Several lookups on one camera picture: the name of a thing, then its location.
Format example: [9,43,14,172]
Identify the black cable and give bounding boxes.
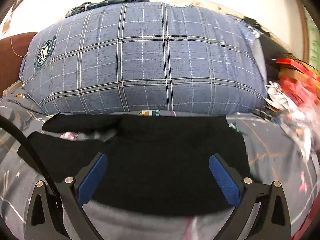
[0,115,63,230]

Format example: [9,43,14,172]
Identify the wooden door frame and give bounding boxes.
[296,2,320,68]

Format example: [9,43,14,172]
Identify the brown headboard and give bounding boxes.
[0,32,38,97]

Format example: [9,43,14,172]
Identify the grey printed bedsheet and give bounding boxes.
[0,94,320,240]

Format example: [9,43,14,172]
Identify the dark cloth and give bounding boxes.
[244,16,295,80]

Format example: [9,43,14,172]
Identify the blue plaid pillow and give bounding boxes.
[19,1,268,115]

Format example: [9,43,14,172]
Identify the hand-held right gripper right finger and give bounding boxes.
[209,154,293,240]

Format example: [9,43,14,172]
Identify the red packaging pile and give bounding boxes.
[275,57,320,105]

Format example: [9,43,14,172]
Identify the cream patterned blanket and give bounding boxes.
[145,0,248,18]

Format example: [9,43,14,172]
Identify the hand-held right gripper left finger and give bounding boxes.
[24,152,108,240]

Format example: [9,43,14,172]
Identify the black pants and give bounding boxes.
[17,113,253,217]

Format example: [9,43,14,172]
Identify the dark folded clothes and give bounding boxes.
[65,0,148,18]

